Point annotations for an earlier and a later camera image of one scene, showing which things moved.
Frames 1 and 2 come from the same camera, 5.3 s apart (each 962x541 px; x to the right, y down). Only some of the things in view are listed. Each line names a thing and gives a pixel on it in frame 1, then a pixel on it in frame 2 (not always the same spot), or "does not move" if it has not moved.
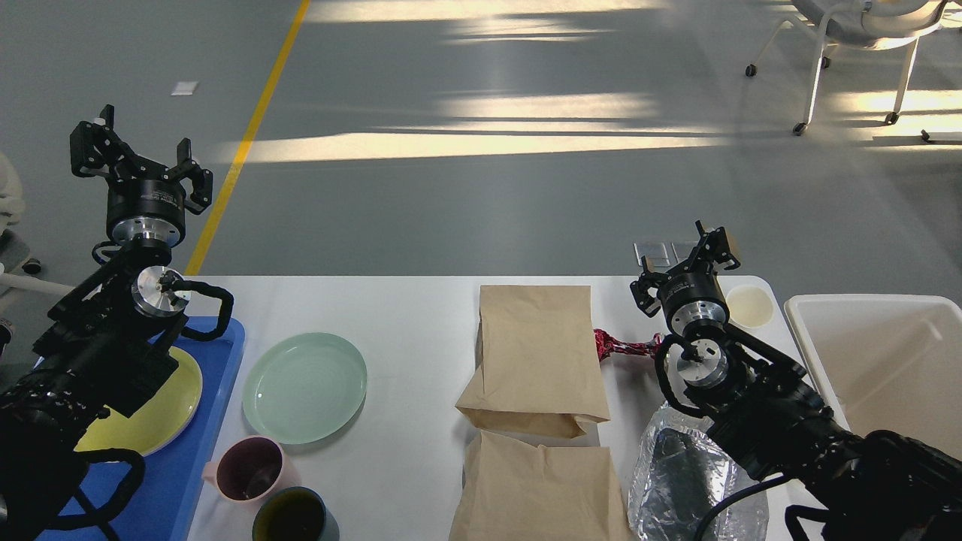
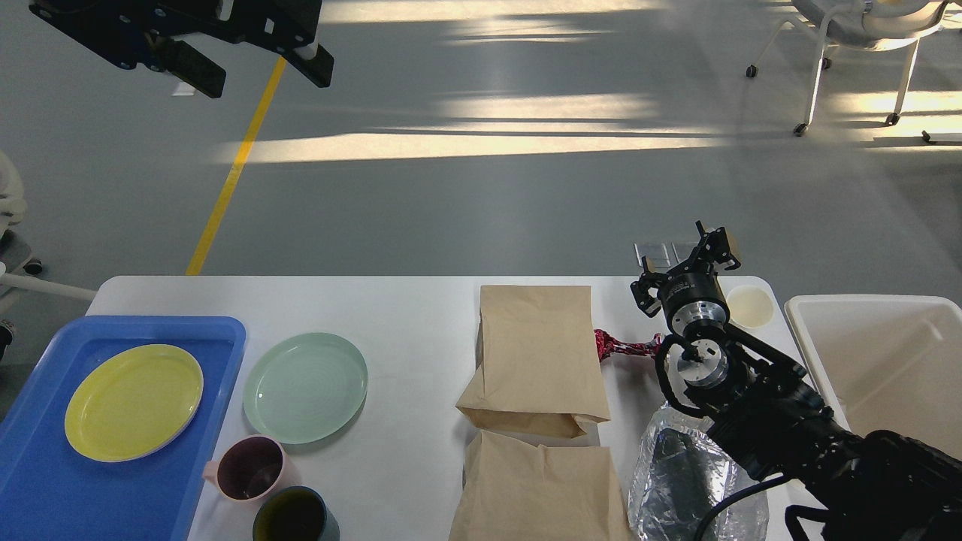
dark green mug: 295,514 does not move
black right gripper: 686,297 does not move
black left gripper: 146,202 → 125,31
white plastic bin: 890,363 does not move
